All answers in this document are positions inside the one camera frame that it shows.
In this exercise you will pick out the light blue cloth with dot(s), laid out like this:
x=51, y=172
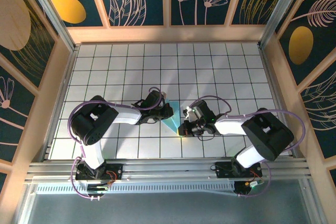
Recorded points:
x=176, y=119

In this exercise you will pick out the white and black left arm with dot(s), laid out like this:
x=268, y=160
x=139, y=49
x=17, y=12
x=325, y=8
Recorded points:
x=126, y=115

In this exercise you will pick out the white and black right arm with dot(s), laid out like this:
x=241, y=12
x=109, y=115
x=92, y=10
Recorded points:
x=228, y=127

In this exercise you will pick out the grey metal sheet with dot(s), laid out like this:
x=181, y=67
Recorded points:
x=157, y=209

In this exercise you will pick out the navy panel golden oval feathers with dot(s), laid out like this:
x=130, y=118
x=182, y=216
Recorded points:
x=302, y=45

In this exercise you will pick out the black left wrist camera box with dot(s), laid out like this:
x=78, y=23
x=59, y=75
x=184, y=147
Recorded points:
x=153, y=99

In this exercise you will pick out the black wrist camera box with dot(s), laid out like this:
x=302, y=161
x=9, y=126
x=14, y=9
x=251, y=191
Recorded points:
x=206, y=111
x=153, y=99

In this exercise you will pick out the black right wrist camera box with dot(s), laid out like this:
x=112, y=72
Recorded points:
x=206, y=111

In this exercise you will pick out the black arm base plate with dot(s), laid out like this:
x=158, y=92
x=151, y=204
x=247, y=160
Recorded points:
x=116, y=171
x=223, y=170

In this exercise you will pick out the long aluminium base rail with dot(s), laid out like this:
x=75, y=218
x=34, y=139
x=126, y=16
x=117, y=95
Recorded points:
x=168, y=171

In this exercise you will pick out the aluminium table side rail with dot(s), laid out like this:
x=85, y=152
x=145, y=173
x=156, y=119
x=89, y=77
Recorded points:
x=271, y=77
x=65, y=77

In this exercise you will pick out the navy wall panel white leaves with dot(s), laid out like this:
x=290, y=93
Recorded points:
x=320, y=108

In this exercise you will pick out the aluminium corner post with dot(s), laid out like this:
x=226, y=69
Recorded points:
x=53, y=14
x=279, y=11

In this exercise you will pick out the navy wall panel white flower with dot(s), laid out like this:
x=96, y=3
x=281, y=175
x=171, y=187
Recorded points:
x=13, y=119

